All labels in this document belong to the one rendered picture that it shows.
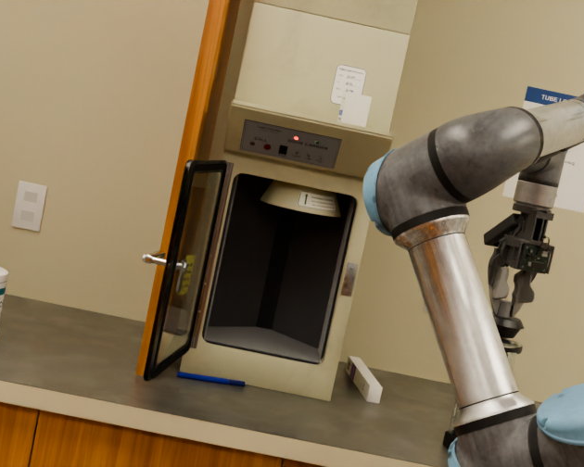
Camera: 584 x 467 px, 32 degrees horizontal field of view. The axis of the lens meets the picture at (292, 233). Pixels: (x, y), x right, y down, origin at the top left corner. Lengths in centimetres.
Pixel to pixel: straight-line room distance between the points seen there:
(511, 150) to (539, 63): 116
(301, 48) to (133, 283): 81
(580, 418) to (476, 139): 39
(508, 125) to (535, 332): 125
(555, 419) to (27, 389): 95
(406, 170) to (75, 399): 76
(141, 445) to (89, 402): 13
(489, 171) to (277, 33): 77
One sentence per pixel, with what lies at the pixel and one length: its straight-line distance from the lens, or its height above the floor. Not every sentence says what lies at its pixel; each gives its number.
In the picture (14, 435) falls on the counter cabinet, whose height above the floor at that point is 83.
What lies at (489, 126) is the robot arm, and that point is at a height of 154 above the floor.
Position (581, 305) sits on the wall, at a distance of 264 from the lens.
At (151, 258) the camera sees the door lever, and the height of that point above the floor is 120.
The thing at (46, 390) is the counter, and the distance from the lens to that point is 187.
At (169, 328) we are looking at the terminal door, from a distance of 188.
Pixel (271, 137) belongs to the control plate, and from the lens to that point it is 199.
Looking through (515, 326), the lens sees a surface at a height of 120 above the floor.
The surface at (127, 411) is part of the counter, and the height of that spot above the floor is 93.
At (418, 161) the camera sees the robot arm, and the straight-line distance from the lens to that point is 143.
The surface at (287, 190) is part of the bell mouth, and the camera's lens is 210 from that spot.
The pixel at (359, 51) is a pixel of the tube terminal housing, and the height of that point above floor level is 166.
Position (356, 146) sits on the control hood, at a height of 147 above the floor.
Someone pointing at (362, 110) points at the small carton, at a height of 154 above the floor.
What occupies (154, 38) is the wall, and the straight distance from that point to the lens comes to 252.
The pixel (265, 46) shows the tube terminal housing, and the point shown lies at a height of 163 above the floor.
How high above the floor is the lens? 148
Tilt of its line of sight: 6 degrees down
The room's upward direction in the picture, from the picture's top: 12 degrees clockwise
